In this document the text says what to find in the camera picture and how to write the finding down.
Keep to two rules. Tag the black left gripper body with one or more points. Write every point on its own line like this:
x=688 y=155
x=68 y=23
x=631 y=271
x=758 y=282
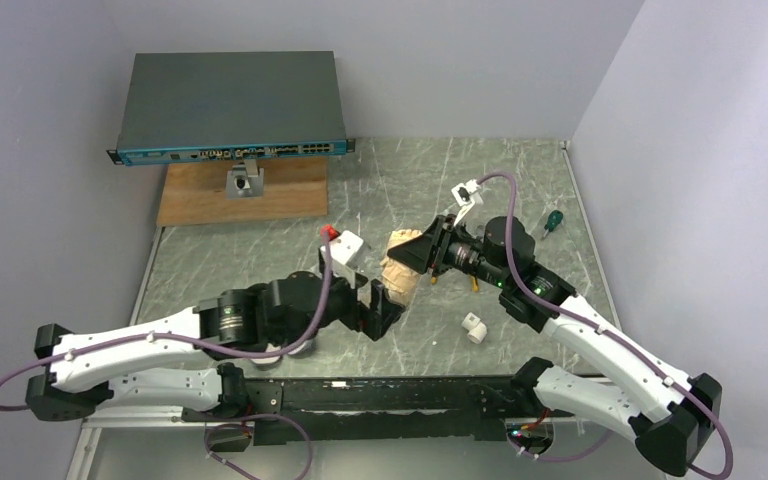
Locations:
x=363 y=309

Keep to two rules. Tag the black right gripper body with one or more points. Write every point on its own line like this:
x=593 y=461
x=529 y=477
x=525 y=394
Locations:
x=439 y=244

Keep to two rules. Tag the beige umbrella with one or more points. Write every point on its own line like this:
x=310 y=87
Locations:
x=399 y=280

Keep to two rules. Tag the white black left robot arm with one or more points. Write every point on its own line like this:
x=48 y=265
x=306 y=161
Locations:
x=186 y=359

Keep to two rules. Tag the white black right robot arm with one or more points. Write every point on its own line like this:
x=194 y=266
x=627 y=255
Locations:
x=665 y=412

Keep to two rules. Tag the white plastic pipe fitting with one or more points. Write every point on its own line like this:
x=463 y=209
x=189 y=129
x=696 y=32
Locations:
x=476 y=330

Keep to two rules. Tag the wooden board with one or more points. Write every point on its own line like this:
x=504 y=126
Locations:
x=195 y=193

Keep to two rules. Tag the yellow handled pliers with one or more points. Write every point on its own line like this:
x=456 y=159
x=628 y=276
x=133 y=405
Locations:
x=454 y=280

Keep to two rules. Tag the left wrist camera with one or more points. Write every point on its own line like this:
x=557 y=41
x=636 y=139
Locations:
x=347 y=251

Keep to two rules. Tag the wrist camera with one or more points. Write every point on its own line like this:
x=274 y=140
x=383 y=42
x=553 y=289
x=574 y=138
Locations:
x=467 y=195
x=347 y=251

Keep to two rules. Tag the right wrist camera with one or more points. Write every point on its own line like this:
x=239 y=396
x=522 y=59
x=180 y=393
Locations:
x=467 y=195

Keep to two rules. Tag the green handled screwdriver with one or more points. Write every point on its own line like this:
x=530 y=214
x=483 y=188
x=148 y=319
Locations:
x=553 y=222

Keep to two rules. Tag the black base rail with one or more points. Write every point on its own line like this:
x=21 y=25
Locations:
x=373 y=408

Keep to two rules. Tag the grey metal stand bracket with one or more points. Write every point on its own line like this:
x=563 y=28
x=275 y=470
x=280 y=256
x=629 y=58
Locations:
x=245 y=180

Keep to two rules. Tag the grey network switch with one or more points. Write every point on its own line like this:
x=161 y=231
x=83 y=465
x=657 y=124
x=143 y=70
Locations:
x=213 y=106

